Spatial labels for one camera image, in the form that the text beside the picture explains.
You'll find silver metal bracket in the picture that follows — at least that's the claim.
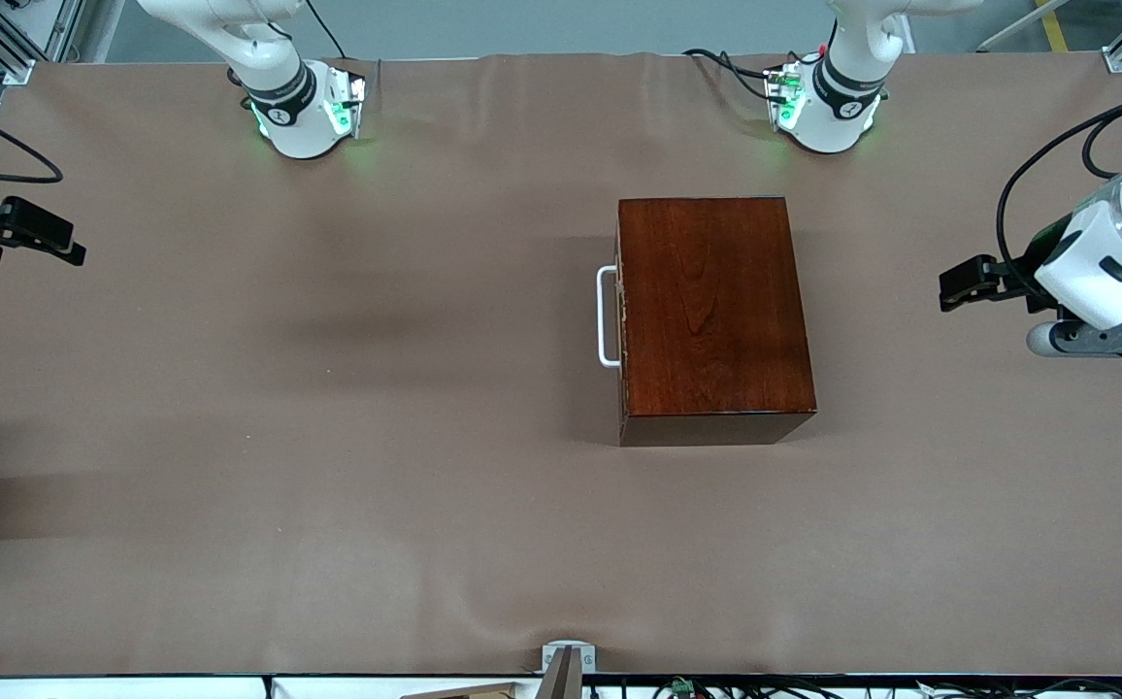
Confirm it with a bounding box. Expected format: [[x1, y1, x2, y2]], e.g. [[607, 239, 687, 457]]
[[542, 641, 597, 676]]

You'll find black left base cable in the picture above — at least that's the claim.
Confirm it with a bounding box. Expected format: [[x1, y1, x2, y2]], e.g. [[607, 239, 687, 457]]
[[682, 44, 819, 103]]

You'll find brown table mat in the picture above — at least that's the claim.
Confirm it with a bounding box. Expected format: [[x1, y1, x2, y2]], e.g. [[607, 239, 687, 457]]
[[0, 53, 1122, 678]]

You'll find black right base cable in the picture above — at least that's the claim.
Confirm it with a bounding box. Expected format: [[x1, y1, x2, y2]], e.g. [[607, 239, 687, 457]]
[[304, 0, 348, 61]]

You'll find dark red wooden cabinet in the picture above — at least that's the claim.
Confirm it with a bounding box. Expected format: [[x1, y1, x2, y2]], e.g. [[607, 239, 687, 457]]
[[616, 196, 819, 448]]

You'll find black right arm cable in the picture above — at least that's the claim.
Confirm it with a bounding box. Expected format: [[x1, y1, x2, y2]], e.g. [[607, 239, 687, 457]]
[[0, 92, 65, 185]]

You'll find black base cable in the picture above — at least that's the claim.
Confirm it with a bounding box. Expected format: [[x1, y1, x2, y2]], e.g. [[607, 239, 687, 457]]
[[304, 0, 348, 61], [682, 44, 819, 103]]

